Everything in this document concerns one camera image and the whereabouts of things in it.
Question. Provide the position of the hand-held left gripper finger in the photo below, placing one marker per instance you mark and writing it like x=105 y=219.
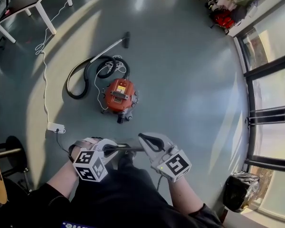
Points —
x=108 y=142
x=109 y=157

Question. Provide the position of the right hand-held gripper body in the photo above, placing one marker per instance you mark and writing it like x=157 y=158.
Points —
x=174 y=166

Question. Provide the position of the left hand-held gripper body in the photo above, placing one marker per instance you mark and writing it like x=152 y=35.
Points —
x=90 y=166

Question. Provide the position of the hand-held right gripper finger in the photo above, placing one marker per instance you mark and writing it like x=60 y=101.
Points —
x=166 y=142
x=153 y=157

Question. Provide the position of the orange vacuum cleaner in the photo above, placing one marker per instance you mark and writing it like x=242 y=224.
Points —
x=118 y=94

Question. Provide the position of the person's right forearm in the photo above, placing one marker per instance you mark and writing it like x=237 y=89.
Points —
x=183 y=196

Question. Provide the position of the person's left forearm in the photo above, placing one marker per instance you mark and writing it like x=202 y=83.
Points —
x=61 y=182

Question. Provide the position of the black trash bin with liner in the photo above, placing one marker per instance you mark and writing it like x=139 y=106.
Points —
x=237 y=191

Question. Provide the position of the person's left hand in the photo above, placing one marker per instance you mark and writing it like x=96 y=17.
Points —
x=91 y=141

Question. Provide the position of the person's right shoe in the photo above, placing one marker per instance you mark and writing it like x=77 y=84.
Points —
x=130 y=156

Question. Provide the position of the person's black clothing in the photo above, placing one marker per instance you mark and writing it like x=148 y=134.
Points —
x=114 y=198

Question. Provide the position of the white power strip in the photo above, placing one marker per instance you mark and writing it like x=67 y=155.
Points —
x=53 y=126

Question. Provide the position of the black round stool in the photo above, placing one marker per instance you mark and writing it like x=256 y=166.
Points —
x=14 y=142

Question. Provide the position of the metal vacuum wand with nozzle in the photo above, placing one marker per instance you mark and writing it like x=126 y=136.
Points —
x=109 y=47

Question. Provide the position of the black framed glass door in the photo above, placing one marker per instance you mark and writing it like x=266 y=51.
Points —
x=270 y=91

